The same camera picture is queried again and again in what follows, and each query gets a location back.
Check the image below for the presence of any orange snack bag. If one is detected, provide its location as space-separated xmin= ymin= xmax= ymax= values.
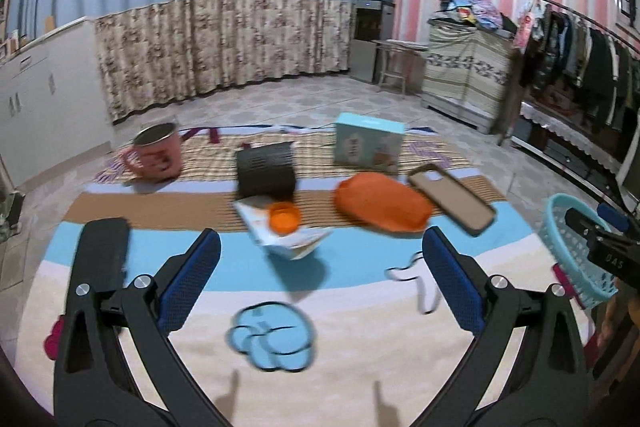
xmin=333 ymin=172 xmax=434 ymax=234

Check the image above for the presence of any black ribbed paper cup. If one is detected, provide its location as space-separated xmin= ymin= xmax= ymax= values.
xmin=235 ymin=142 xmax=297 ymax=200

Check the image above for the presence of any turquoise plastic laundry basket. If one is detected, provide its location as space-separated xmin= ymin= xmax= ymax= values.
xmin=538 ymin=193 xmax=617 ymax=310

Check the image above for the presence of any low shelf with lace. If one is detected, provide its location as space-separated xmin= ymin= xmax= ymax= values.
xmin=504 ymin=101 xmax=623 ymax=207

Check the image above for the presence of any brown phone case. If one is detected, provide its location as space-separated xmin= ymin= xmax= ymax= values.
xmin=407 ymin=164 xmax=497 ymax=236

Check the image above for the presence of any clothes rack with garments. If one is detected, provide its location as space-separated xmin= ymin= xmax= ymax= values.
xmin=514 ymin=0 xmax=639 ymax=158

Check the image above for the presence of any covered chest with cloth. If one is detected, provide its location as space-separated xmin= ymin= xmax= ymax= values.
xmin=421 ymin=20 xmax=514 ymax=134

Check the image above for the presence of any white paper card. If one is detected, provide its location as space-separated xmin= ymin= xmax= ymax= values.
xmin=233 ymin=195 xmax=333 ymax=260

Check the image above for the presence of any cartoon striped blanket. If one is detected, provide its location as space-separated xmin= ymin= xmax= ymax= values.
xmin=14 ymin=123 xmax=597 ymax=427

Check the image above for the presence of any pink cartoon mug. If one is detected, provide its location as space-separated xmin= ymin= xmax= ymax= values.
xmin=120 ymin=121 xmax=182 ymax=182

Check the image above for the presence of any orange bottle cap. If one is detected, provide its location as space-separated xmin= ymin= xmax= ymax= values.
xmin=268 ymin=202 xmax=302 ymax=235

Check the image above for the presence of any pile of folded clothes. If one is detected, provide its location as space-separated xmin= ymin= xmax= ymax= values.
xmin=436 ymin=0 xmax=516 ymax=35

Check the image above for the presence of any teal cardboard box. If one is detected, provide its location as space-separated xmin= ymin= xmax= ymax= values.
xmin=334 ymin=113 xmax=406 ymax=174

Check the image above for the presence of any white cabinet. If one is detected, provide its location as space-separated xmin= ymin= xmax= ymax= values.
xmin=1 ymin=17 xmax=114 ymax=187

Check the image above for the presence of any water dispenser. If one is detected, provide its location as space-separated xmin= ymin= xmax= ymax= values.
xmin=348 ymin=0 xmax=395 ymax=83

